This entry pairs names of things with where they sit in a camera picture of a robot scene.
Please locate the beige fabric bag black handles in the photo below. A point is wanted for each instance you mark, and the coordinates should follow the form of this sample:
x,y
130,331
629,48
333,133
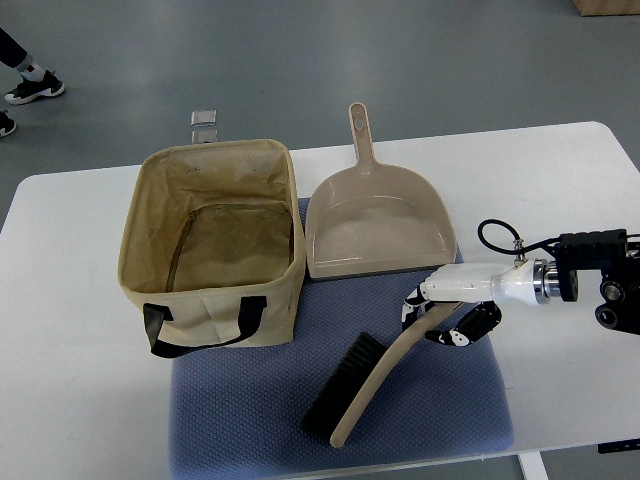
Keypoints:
x,y
213,251

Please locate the person leg with sneaker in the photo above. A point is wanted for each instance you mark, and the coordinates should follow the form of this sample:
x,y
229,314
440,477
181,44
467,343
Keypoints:
x,y
36,81

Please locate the beige plastic dustpan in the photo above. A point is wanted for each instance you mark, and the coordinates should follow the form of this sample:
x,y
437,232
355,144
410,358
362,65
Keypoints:
x,y
375,218

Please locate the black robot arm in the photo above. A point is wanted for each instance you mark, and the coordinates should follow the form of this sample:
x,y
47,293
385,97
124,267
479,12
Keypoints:
x,y
610,256

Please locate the cardboard box corner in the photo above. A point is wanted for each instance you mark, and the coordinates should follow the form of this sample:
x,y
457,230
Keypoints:
x,y
607,7

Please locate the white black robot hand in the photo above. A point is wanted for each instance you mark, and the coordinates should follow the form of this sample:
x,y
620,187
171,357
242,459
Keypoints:
x,y
484,285

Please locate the blue textured mat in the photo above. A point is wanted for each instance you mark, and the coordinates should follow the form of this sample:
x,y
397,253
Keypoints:
x,y
236,412

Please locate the metal floor plate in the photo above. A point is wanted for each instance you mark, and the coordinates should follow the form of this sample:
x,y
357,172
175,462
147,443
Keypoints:
x,y
204,135
203,117

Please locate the beige hand broom black bristles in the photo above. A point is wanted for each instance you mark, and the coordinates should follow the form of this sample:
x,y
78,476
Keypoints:
x,y
360,373

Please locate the black table control panel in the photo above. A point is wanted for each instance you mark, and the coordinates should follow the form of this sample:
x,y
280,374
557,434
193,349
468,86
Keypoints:
x,y
619,446

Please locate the lower metal floor plate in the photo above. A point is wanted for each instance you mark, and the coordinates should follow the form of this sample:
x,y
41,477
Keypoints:
x,y
204,135

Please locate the upper metal floor plate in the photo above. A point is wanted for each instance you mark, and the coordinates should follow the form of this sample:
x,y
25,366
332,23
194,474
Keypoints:
x,y
203,117

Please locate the white table leg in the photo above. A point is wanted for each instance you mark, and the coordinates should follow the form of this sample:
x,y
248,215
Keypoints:
x,y
532,466

